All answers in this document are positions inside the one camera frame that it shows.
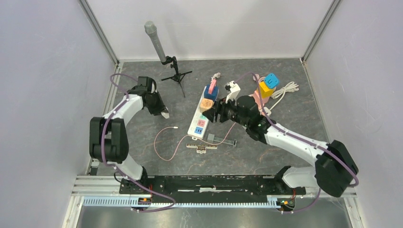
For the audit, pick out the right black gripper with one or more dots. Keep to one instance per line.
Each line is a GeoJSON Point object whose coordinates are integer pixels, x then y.
{"type": "Point", "coordinates": [220, 109]}

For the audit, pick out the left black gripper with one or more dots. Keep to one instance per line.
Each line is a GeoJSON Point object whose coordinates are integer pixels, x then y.
{"type": "Point", "coordinates": [157, 111]}

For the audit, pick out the dark blue cube adapter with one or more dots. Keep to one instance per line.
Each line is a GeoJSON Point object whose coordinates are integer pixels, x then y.
{"type": "Point", "coordinates": [213, 95]}

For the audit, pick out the tan cube adapter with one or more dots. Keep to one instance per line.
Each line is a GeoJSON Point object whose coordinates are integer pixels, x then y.
{"type": "Point", "coordinates": [205, 104]}

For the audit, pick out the long white power strip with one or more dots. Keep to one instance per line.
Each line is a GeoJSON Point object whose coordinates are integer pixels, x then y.
{"type": "Point", "coordinates": [199, 123]}

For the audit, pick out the pink plug adapter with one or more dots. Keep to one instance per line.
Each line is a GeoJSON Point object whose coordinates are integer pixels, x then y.
{"type": "Point", "coordinates": [213, 86]}

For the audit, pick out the yellow cube adapter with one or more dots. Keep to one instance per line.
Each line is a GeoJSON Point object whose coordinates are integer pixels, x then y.
{"type": "Point", "coordinates": [264, 91]}

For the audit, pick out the light blue cube adapter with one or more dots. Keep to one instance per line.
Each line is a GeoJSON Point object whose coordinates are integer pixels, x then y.
{"type": "Point", "coordinates": [271, 81]}

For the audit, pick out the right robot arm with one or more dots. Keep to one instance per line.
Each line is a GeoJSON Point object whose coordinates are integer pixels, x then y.
{"type": "Point", "coordinates": [332, 168]}

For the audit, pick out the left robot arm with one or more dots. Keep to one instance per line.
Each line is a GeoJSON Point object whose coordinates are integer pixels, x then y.
{"type": "Point", "coordinates": [108, 140]}

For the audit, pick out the grey clamp tool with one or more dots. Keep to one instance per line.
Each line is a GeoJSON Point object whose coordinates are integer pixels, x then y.
{"type": "Point", "coordinates": [213, 139]}

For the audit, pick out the black microphone tripod stand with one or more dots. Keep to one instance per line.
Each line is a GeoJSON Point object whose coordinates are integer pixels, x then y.
{"type": "Point", "coordinates": [177, 77]}

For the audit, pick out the grey microphone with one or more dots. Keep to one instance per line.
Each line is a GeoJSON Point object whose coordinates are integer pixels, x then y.
{"type": "Point", "coordinates": [151, 31]}

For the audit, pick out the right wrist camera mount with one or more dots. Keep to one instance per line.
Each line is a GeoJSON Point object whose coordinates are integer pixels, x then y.
{"type": "Point", "coordinates": [233, 90]}

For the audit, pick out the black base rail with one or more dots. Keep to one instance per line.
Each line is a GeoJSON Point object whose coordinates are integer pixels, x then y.
{"type": "Point", "coordinates": [210, 189]}

